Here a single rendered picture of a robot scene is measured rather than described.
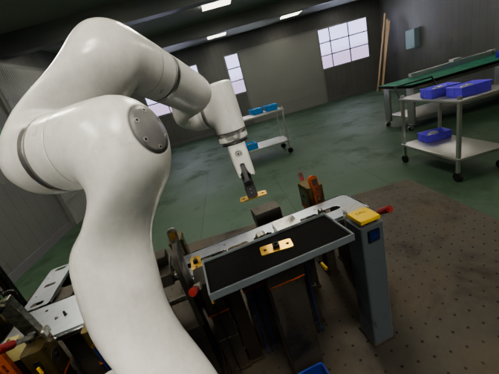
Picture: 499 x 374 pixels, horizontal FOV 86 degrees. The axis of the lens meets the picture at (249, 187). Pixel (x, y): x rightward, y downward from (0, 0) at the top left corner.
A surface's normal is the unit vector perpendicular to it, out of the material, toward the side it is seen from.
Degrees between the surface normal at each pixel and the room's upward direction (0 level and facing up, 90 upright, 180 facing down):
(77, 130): 65
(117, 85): 128
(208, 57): 90
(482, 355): 0
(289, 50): 90
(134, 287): 83
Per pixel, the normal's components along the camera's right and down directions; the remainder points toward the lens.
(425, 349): -0.26, -0.90
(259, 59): 0.11, 0.33
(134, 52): 0.91, -0.04
